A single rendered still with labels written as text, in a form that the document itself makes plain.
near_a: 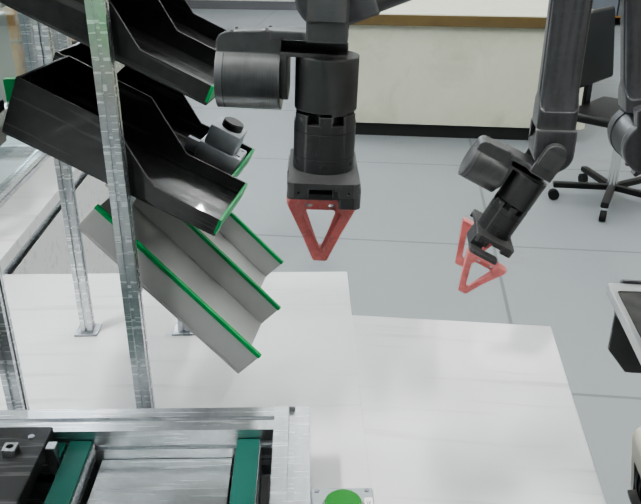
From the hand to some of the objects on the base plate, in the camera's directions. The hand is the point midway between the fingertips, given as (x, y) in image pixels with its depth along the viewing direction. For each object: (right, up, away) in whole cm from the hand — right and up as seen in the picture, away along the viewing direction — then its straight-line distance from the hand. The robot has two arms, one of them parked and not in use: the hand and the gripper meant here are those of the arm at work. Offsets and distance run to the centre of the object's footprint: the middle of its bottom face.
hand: (320, 252), depth 76 cm
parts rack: (-32, -21, +44) cm, 58 cm away
